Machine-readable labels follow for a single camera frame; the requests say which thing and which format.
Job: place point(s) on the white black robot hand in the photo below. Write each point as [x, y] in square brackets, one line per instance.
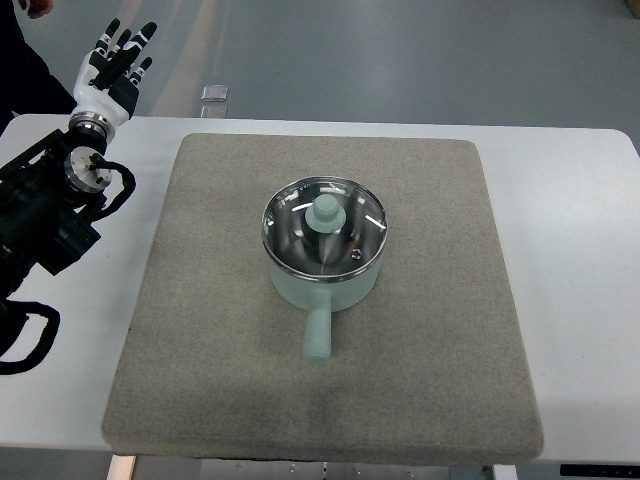
[110, 75]

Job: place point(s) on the glass lid with green knob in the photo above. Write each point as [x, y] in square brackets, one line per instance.
[324, 228]

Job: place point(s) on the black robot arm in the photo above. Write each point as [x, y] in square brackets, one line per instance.
[53, 192]

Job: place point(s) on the person in dark clothes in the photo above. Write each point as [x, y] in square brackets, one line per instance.
[27, 86]

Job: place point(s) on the clear floor marker plate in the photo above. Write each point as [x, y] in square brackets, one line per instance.
[214, 93]

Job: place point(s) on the mint green saucepan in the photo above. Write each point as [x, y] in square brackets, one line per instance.
[320, 299]

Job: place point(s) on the grey fabric mat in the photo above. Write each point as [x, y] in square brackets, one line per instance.
[428, 369]

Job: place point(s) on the black strip under table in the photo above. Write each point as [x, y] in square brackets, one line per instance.
[597, 470]

